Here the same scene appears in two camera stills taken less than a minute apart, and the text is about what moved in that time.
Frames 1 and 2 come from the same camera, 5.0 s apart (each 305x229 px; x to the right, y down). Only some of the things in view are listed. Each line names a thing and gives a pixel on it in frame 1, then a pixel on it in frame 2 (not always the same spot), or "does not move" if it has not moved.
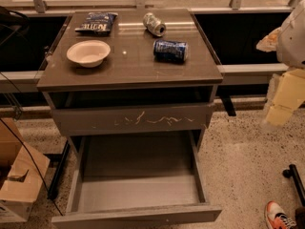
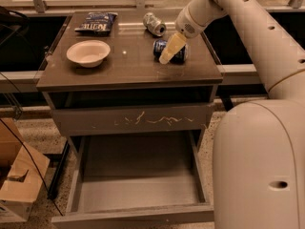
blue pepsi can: x=169 y=51 does not move
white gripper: x=293 y=42 -> x=187 y=25
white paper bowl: x=90 y=53 does not move
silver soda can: x=153 y=25 does not move
